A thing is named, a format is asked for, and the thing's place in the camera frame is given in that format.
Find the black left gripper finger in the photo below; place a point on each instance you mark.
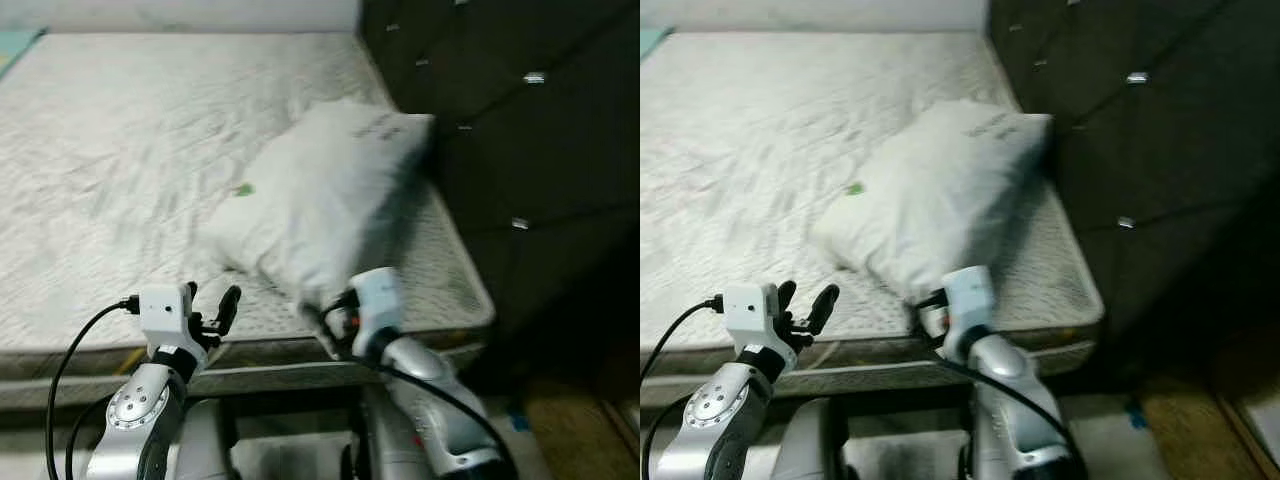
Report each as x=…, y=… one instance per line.
x=824, y=308
x=228, y=308
x=787, y=295
x=192, y=296

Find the white pillow with tree print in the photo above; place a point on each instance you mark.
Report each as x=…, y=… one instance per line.
x=320, y=200
x=930, y=200

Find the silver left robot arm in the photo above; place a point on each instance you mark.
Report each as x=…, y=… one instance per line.
x=135, y=420
x=715, y=420

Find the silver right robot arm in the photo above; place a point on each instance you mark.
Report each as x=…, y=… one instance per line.
x=430, y=410
x=1020, y=410

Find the grey left robot leg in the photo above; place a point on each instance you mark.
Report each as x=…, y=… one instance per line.
x=810, y=440
x=205, y=440

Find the grey robot leg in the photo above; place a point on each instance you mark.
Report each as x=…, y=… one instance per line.
x=975, y=450
x=810, y=440
x=370, y=440
x=205, y=440

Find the grey right robot leg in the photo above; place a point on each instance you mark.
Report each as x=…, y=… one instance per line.
x=370, y=440
x=975, y=450

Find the quilted grey mattress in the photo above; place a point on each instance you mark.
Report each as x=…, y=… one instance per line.
x=770, y=150
x=150, y=150

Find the black tufted headboard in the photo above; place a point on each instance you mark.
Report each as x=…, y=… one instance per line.
x=520, y=150
x=1150, y=150

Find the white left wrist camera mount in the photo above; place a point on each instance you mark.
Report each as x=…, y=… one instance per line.
x=752, y=312
x=165, y=312

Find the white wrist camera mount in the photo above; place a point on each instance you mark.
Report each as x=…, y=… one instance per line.
x=378, y=300
x=165, y=312
x=968, y=300
x=752, y=312

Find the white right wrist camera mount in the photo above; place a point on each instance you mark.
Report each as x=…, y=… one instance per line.
x=968, y=300
x=378, y=300

